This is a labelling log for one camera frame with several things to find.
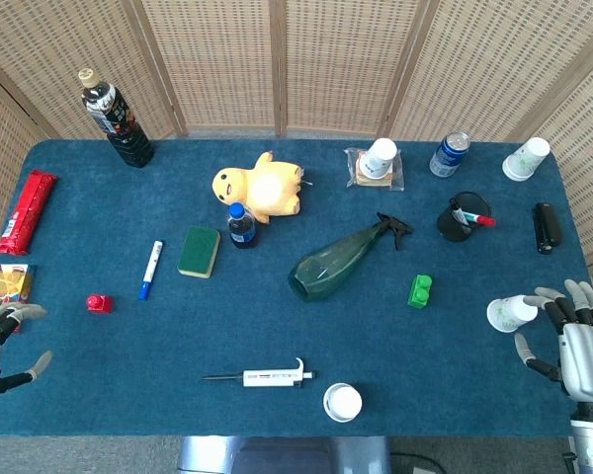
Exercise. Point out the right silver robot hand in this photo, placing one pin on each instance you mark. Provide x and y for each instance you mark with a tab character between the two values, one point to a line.
588	360

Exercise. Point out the green spray bottle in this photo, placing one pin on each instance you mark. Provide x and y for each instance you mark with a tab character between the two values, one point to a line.
326	266

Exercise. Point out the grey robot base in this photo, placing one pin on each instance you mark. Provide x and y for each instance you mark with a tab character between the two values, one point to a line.
286	456

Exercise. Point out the large dark tea bottle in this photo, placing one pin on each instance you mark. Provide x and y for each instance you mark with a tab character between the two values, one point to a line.
123	133

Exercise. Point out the small blue-capped cola bottle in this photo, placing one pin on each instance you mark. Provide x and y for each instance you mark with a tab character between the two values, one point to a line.
242	229

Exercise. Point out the yellow gold carton box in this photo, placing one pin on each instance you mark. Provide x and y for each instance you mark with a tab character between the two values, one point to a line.
5	281

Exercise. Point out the paper cup green print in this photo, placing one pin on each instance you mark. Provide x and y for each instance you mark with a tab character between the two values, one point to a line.
509	313
525	160

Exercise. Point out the red toy block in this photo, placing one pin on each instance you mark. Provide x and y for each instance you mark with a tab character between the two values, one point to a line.
100	304

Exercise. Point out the black stapler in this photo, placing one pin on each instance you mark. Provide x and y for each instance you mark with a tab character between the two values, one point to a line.
547	228

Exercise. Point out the red snack package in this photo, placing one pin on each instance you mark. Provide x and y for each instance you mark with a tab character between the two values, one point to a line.
25	212

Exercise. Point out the red capped marker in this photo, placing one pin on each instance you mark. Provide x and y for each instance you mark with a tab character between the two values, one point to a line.
484	220

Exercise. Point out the green toy block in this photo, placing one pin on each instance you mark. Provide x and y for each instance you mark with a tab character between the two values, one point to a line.
419	293

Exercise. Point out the blue whiteboard marker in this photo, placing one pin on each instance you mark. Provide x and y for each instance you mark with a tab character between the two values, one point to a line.
151	266

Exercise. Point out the black mesh pen holder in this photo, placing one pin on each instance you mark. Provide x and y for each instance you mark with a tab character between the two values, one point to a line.
449	229

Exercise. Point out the black capped marker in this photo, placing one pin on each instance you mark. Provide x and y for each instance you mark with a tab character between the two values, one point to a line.
458	212

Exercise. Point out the green yellow sponge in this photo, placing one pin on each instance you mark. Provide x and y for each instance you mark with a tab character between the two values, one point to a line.
198	251

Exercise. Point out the blue soda can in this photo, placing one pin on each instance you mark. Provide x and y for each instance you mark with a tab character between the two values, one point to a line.
447	157

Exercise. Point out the paper cup blue flower print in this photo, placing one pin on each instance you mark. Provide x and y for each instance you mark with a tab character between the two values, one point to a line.
343	402

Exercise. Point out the plastic wrapped bread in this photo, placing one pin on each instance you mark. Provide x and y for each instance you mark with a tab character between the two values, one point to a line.
398	173

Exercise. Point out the white pipette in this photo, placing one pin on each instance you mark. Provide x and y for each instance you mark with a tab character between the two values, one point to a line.
272	378

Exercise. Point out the blue carpet table cover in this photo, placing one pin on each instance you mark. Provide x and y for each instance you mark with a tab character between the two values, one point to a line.
277	326

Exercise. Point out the paper cup with blue label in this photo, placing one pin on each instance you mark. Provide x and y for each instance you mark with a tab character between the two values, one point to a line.
379	158

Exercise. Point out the yellow plush toy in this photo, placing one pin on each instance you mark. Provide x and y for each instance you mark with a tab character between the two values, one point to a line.
269	190

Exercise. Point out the wicker folding screen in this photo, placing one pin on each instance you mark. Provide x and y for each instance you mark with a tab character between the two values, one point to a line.
217	59

